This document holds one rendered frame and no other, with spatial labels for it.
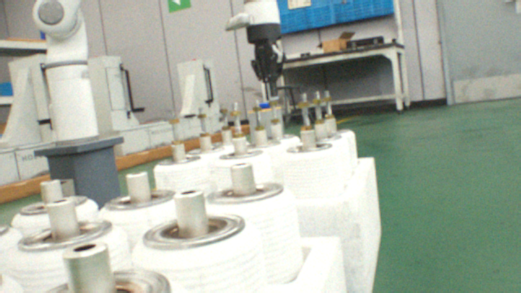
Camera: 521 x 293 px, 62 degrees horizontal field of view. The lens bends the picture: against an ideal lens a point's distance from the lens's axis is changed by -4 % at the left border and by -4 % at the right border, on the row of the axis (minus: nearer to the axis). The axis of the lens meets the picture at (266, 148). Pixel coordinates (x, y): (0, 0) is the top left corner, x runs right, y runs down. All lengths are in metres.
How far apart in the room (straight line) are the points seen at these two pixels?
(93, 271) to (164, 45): 6.91
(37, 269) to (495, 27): 5.51
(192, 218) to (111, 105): 3.05
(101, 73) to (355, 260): 2.89
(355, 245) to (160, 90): 6.58
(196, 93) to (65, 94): 3.42
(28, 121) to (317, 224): 2.52
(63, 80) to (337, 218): 0.66
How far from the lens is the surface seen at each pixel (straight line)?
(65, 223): 0.39
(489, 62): 5.65
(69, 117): 1.05
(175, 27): 7.01
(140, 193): 0.49
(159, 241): 0.33
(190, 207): 0.33
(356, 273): 0.70
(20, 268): 0.38
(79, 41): 1.12
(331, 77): 5.90
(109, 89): 3.37
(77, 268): 0.23
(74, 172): 1.03
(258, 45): 1.00
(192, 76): 4.45
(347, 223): 0.68
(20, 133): 2.99
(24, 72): 3.12
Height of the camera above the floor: 0.34
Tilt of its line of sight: 6 degrees down
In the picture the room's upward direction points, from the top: 8 degrees counter-clockwise
